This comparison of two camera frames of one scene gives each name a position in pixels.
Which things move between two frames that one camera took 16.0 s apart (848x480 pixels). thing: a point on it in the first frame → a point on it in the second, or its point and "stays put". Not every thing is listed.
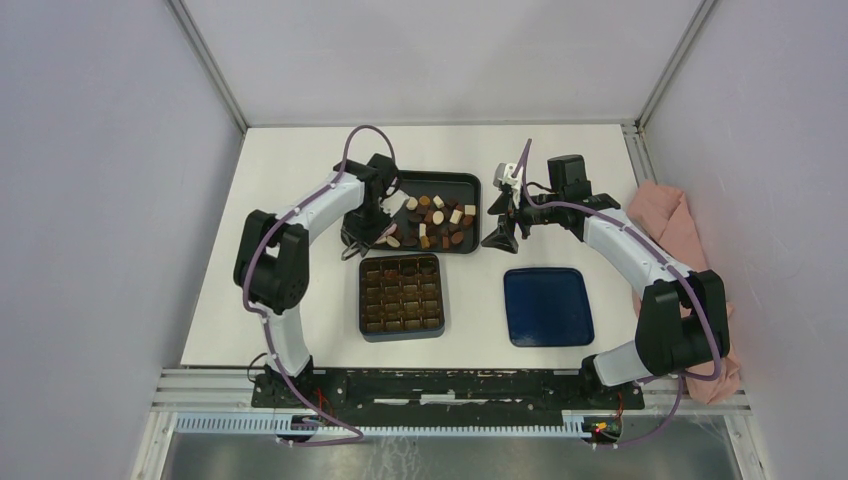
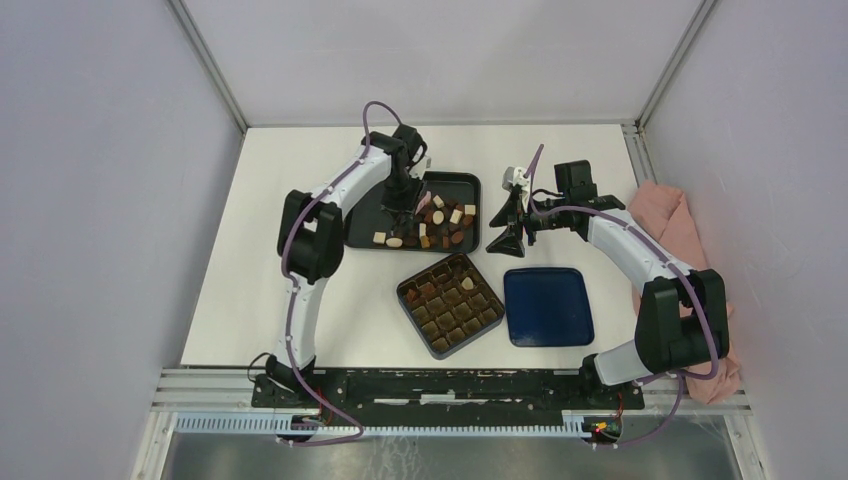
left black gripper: x=352 y=234 → x=406 y=207
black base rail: x=442 y=390 stays put
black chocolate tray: x=442 y=214 stays put
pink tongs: x=389 y=231 → x=424 y=202
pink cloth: x=666 y=217 stays put
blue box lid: x=548 y=307 stays put
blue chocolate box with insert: x=400 y=297 → x=450 y=303
